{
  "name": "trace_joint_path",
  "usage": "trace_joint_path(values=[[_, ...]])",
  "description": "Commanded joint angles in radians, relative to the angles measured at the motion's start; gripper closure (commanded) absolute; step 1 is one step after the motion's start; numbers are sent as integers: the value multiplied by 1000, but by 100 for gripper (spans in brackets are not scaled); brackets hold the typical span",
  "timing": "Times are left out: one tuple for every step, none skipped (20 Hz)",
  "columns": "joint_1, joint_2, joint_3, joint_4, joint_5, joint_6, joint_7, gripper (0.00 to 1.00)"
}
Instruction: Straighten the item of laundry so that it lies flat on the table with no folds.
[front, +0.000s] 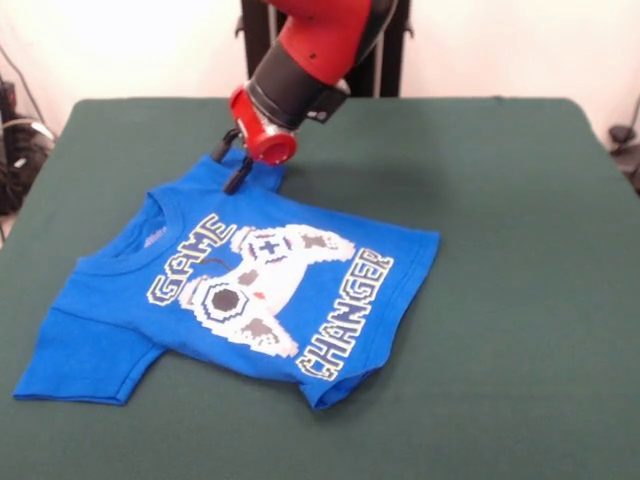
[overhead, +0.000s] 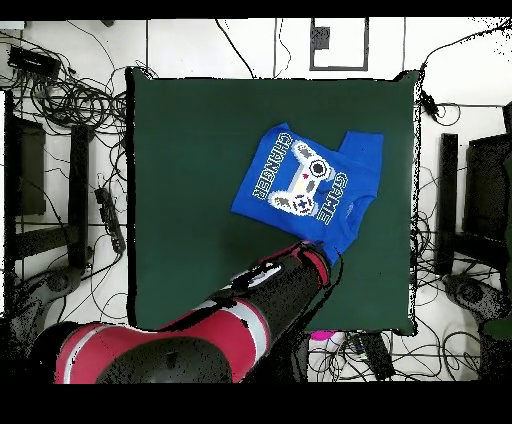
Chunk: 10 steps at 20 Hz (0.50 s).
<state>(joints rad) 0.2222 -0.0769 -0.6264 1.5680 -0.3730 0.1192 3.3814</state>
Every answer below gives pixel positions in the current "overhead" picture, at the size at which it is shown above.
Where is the black electronics box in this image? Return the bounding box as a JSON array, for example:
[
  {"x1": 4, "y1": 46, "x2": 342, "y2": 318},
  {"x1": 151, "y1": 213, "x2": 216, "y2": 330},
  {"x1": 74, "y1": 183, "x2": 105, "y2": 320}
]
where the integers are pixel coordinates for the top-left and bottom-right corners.
[{"x1": 7, "y1": 45, "x2": 62, "y2": 79}]

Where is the black power strip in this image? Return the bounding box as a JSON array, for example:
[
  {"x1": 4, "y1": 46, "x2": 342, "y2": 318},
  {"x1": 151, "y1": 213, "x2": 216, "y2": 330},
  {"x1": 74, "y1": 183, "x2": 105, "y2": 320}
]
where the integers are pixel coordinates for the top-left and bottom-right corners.
[
  {"x1": 94, "y1": 186, "x2": 128, "y2": 254},
  {"x1": 358, "y1": 331, "x2": 396, "y2": 381}
]

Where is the blue printed t-shirt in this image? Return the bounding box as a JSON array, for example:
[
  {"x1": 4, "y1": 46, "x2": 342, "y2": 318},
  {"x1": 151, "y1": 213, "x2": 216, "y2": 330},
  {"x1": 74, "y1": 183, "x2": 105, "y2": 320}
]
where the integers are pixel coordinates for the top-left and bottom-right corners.
[{"x1": 230, "y1": 122, "x2": 385, "y2": 266}]

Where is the black wooden furniture frame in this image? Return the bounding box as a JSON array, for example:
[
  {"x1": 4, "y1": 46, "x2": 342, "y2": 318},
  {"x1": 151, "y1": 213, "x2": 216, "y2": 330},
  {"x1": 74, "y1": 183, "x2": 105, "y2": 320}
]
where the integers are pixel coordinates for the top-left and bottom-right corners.
[
  {"x1": 434, "y1": 101, "x2": 512, "y2": 277},
  {"x1": 3, "y1": 90, "x2": 95, "y2": 277}
]

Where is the grey square frame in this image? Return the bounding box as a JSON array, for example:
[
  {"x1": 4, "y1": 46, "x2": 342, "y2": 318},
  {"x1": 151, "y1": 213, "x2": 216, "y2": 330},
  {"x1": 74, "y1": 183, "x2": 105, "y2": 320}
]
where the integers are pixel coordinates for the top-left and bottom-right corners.
[{"x1": 308, "y1": 17, "x2": 370, "y2": 72}]

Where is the dark green table cloth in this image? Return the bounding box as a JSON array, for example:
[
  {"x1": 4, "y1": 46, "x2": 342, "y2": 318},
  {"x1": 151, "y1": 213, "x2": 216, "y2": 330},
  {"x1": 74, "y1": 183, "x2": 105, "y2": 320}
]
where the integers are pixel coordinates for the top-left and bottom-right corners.
[{"x1": 124, "y1": 66, "x2": 420, "y2": 336}]

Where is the black power adapter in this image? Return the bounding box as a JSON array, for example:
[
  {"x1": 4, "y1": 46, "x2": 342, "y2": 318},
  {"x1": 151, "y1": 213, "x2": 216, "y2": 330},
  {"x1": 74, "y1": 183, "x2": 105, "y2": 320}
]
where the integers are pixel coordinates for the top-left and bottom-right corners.
[{"x1": 419, "y1": 89, "x2": 440, "y2": 121}]

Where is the pink object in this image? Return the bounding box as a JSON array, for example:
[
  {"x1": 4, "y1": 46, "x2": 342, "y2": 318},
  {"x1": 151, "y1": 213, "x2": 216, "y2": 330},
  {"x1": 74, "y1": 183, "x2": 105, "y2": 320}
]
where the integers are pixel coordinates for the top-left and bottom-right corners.
[{"x1": 309, "y1": 329, "x2": 346, "y2": 342}]

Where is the black chair base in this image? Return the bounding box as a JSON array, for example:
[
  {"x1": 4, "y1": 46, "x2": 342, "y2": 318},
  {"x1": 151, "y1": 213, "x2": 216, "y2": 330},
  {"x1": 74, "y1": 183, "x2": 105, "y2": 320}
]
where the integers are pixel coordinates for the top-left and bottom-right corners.
[
  {"x1": 7, "y1": 265, "x2": 83, "y2": 361},
  {"x1": 442, "y1": 273, "x2": 512, "y2": 341}
]

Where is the black cable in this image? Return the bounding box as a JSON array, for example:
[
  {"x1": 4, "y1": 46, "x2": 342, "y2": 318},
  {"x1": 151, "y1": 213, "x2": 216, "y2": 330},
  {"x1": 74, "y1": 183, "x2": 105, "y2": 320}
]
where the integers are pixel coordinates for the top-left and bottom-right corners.
[{"x1": 214, "y1": 18, "x2": 256, "y2": 80}]

